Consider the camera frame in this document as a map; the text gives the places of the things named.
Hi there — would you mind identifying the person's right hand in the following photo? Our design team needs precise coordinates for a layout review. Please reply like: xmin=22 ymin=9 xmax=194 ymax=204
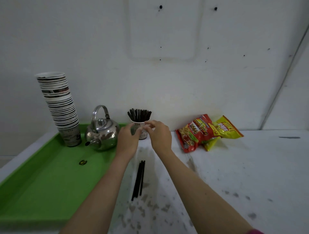
xmin=142 ymin=120 xmax=173 ymax=156

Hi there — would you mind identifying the yellow snack bag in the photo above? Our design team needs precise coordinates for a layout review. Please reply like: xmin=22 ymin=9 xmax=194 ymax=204
xmin=202 ymin=115 xmax=244 ymax=152

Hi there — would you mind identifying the person's left hand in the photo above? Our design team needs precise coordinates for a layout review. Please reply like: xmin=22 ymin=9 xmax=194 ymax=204
xmin=116 ymin=122 xmax=143 ymax=159

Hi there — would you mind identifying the person's right forearm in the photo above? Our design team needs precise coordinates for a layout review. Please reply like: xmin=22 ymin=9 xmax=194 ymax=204
xmin=158 ymin=147 xmax=254 ymax=234

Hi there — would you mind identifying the red snack bag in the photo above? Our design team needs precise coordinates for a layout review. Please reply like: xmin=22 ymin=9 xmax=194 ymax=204
xmin=175 ymin=114 xmax=221 ymax=154

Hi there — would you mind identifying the steel kettle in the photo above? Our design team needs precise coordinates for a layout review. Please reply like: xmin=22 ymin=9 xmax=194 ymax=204
xmin=84 ymin=105 xmax=120 ymax=152

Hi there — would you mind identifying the person's left forearm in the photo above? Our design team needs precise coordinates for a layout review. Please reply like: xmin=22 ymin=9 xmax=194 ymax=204
xmin=59 ymin=154 xmax=136 ymax=234

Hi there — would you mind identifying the stack of printed paper cups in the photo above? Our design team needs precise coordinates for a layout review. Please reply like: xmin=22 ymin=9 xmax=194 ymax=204
xmin=35 ymin=72 xmax=82 ymax=148

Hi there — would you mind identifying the green plastic tray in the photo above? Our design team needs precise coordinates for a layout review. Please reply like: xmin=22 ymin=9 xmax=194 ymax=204
xmin=0 ymin=123 xmax=127 ymax=223

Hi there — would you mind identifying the printed white paper cup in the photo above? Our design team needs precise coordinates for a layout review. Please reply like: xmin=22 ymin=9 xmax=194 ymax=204
xmin=130 ymin=119 xmax=148 ymax=140

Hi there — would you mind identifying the white speckled table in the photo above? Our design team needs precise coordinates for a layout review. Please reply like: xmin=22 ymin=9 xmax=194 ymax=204
xmin=0 ymin=130 xmax=309 ymax=234

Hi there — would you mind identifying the pile of black stirrer sticks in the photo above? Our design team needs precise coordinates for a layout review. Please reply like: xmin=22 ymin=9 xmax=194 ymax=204
xmin=131 ymin=160 xmax=146 ymax=202

